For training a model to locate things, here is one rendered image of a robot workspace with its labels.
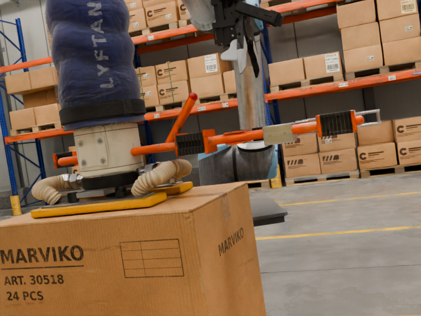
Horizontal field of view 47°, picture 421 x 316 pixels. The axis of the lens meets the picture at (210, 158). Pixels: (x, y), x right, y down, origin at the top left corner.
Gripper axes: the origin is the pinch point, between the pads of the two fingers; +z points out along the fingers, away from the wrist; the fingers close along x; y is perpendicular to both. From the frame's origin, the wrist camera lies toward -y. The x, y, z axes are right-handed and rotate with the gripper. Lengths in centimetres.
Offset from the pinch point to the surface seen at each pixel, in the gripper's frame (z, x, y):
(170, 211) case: 27.5, 21.6, 16.6
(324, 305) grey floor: 121, -166, 17
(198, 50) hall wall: -159, -834, 308
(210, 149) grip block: 16.1, 2.7, 12.5
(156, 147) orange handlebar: 13.8, 3.9, 26.4
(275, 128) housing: 13.3, 3.3, -4.6
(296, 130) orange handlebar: 14.3, 3.2, -9.2
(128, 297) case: 46, 21, 31
